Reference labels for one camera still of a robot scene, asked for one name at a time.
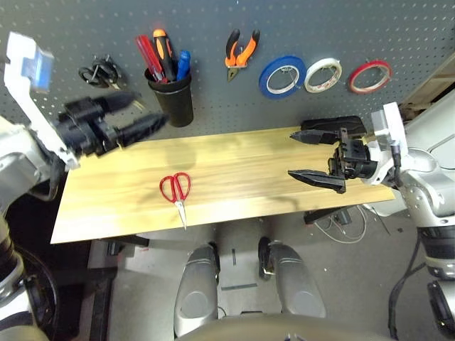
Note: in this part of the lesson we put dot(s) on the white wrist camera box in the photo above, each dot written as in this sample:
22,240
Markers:
26,89
387,142

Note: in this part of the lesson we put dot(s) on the short black floor tape strip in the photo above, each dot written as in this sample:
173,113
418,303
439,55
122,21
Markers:
234,256

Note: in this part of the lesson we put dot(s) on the orange black needle-nose pliers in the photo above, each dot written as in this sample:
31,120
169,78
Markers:
232,60

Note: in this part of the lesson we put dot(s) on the grey robot torso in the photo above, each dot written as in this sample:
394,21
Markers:
284,330

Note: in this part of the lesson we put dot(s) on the grey metal pegboard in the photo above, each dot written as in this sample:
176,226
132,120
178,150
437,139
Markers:
284,28

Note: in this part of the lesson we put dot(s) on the silver robot leg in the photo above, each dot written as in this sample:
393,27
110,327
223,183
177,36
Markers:
197,291
295,284

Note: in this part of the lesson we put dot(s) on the black table leg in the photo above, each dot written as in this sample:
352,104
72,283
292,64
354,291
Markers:
103,309

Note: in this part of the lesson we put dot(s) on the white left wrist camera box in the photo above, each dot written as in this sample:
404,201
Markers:
26,89

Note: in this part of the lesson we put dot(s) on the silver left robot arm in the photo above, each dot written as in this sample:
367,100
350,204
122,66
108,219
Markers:
17,167

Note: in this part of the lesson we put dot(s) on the red tape roll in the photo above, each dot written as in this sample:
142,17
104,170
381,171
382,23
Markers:
352,83

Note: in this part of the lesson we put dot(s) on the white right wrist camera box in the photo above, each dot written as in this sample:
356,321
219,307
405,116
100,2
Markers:
387,142

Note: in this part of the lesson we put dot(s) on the black plastic tool case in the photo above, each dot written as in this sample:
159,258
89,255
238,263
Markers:
334,122

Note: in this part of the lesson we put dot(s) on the blue tape roll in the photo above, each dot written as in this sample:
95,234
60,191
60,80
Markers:
263,85

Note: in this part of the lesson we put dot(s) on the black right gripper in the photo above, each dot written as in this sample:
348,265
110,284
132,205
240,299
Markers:
353,160

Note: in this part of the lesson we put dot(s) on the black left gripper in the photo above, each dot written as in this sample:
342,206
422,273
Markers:
83,128

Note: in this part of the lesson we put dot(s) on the black plastic cup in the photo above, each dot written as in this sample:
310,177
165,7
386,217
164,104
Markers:
176,103

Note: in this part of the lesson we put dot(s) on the white tape roll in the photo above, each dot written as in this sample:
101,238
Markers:
308,83

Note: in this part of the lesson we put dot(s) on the silver left robot leg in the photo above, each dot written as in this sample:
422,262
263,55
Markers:
197,291

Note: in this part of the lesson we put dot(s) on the long black floor tape strip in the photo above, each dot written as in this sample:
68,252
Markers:
239,286

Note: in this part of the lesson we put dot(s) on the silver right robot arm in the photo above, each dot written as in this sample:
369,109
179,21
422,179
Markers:
430,184

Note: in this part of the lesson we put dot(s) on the silver right robot leg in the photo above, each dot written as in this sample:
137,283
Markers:
295,284

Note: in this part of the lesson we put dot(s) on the black table support bracket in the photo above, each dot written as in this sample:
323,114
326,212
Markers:
323,215
131,241

